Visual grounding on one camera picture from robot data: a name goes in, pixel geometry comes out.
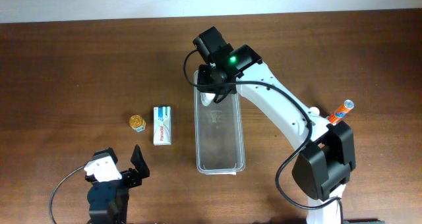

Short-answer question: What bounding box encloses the orange tablet tube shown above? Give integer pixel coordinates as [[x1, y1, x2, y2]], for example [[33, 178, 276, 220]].
[[327, 99, 355, 125]]

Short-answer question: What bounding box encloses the clear plastic container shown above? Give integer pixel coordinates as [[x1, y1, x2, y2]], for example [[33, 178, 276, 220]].
[[194, 88, 245, 175]]

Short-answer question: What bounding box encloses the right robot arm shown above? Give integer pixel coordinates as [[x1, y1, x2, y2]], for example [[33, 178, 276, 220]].
[[193, 27, 356, 223]]

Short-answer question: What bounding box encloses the white spray bottle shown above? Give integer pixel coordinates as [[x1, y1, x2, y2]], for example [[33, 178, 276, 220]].
[[200, 92, 216, 106]]

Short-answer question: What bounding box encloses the small gold lid jar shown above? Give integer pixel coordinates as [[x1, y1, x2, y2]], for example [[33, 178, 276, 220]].
[[129, 115, 146, 132]]

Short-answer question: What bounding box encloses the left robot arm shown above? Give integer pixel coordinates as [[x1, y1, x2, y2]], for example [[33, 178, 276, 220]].
[[84, 145, 150, 224]]

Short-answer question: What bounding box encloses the white Panadol box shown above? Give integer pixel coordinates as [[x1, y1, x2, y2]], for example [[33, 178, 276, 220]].
[[153, 106, 172, 146]]

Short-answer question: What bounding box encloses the dark bottle white cap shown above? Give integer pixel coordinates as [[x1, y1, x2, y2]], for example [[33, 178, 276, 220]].
[[309, 107, 320, 115]]

